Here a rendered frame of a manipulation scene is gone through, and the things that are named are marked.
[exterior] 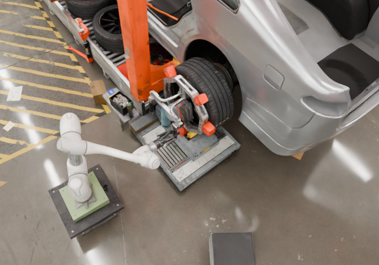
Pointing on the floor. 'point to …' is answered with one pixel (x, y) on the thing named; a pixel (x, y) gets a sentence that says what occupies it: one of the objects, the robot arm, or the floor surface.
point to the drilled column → (121, 123)
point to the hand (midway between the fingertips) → (174, 132)
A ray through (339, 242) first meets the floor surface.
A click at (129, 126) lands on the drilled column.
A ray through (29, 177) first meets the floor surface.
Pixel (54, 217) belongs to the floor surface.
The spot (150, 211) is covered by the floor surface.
